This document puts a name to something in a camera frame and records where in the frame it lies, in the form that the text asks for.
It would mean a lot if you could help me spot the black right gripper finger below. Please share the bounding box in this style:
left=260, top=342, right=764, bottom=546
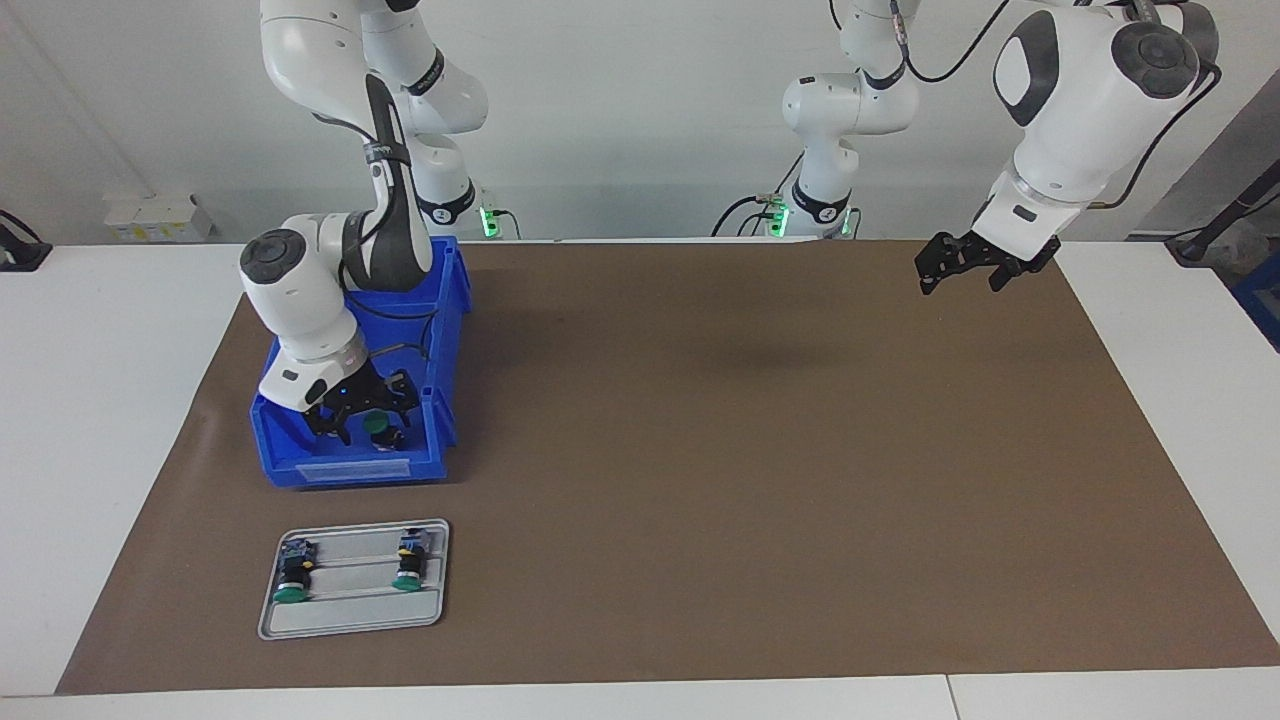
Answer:
left=303, top=404, right=353, bottom=447
left=384, top=368, right=422, bottom=453

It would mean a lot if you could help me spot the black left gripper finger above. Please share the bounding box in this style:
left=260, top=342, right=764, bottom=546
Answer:
left=990, top=240, right=1063, bottom=293
left=915, top=232, right=976, bottom=296

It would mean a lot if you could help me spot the blue plastic storage bin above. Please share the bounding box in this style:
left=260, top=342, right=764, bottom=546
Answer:
left=248, top=235, right=473, bottom=491

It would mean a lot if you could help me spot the grey metal tray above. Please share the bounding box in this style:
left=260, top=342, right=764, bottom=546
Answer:
left=257, top=518, right=451, bottom=641

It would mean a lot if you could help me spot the black stand pole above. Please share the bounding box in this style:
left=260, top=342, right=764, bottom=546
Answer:
left=1165, top=158, right=1280, bottom=266

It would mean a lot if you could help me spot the blue crate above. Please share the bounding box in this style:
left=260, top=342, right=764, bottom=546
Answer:
left=1232, top=255, right=1280, bottom=353

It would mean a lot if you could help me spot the brown table mat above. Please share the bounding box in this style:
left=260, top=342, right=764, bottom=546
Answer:
left=55, top=238, right=1280, bottom=696

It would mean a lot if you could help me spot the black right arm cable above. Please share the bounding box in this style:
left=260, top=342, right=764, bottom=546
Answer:
left=315, top=110, right=441, bottom=361

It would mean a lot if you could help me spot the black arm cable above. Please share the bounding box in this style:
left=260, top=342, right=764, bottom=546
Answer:
left=315, top=110, right=441, bottom=361
left=890, top=0, right=1223, bottom=211

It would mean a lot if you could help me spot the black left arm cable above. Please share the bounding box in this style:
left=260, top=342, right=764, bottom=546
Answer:
left=890, top=0, right=1223, bottom=211

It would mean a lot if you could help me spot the black base power cable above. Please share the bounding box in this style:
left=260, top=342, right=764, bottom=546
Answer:
left=710, top=150, right=806, bottom=239

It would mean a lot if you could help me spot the white wall socket box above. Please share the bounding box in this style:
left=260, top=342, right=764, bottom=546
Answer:
left=103, top=193, right=213, bottom=243

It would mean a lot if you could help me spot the black clamp mount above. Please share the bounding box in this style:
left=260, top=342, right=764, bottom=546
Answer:
left=0, top=210, right=53, bottom=273

